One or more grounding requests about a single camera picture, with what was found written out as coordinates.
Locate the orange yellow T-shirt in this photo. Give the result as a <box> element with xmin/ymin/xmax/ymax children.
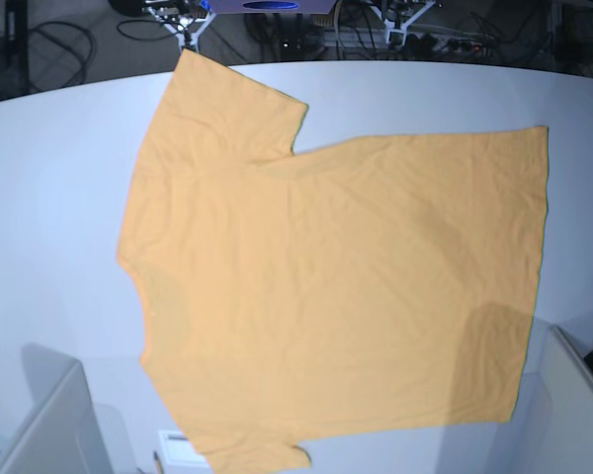
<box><xmin>117</xmin><ymin>51</ymin><xmax>548</xmax><ymax>473</ymax></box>

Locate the white power strip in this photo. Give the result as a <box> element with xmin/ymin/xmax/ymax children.
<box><xmin>313</xmin><ymin>26</ymin><xmax>486</xmax><ymax>51</ymax></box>

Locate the blue device with oval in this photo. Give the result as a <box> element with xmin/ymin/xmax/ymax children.
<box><xmin>209</xmin><ymin>0</ymin><xmax>336</xmax><ymax>15</ymax></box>

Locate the pencil on table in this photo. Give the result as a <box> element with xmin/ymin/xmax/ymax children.
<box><xmin>153</xmin><ymin>451</ymin><xmax>164</xmax><ymax>474</ymax></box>

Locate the grey partition panel left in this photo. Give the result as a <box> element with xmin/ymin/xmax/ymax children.
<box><xmin>0</xmin><ymin>360</ymin><xmax>114</xmax><ymax>473</ymax></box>

